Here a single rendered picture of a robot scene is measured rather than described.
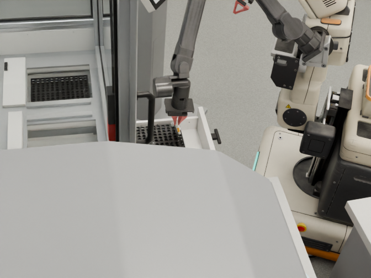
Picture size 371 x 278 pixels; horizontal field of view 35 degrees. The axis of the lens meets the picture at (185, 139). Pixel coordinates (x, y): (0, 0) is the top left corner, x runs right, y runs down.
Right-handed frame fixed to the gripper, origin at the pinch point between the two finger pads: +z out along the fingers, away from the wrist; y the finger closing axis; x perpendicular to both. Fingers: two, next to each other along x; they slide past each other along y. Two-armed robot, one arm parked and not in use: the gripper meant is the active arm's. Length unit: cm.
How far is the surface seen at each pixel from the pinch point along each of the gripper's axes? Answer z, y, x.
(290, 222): 16, 39, -35
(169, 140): 4.1, -2.7, -5.3
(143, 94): -59, -20, -49
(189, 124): 7.8, 6.4, 6.4
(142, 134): 4.6, -12.5, -1.7
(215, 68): 93, 52, 142
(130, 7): -85, -24, -53
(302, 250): 16, 40, -46
